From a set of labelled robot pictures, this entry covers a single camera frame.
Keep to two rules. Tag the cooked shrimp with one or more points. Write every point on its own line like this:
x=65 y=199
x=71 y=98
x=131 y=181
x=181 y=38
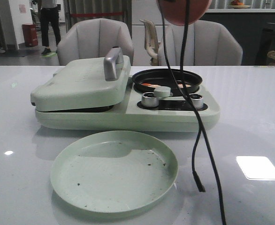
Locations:
x=183 y=85
x=150 y=85

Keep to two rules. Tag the mint green breakfast maker lid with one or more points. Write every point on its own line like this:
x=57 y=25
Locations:
x=86 y=84

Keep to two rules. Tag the pink bowl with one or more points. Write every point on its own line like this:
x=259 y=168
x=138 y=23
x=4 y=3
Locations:
x=180 y=12

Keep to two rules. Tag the mint green breakfast maker base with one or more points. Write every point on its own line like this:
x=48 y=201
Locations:
x=173 y=114

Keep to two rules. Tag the left silver control knob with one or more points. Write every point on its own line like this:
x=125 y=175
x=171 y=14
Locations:
x=149 y=100

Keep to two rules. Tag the silver control knob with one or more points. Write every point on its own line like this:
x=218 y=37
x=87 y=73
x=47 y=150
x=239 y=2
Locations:
x=197 y=100
x=149 y=100

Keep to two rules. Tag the black round frying pan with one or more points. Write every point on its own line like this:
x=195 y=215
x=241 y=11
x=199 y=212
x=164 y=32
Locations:
x=162 y=77

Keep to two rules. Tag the right silver control knob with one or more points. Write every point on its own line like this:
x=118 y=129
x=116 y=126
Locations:
x=197 y=100

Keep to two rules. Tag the mint green plate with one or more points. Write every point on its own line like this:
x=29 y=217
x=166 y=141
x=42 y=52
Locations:
x=114 y=172

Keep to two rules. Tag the beige plastic chair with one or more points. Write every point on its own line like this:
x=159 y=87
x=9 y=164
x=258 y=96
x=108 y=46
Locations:
x=151 y=43

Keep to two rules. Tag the left grey upholstered chair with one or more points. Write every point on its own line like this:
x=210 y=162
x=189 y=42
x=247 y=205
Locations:
x=94 y=38

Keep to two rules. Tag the grey upholstered chair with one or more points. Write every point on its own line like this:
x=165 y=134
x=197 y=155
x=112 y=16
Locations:
x=94 y=38
x=208 y=44

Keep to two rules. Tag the right grey upholstered chair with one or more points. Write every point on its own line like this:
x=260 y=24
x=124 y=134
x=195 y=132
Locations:
x=208 y=44

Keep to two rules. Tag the white cabinet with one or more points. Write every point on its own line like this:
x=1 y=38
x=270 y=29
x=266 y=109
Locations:
x=143 y=10

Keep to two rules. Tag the red bin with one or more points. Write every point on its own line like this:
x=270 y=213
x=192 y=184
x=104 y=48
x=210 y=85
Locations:
x=30 y=35

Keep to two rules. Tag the dark grey counter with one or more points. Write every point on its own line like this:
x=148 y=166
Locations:
x=254 y=30

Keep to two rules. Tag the fruit plate on counter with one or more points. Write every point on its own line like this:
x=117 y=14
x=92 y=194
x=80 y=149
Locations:
x=236 y=4

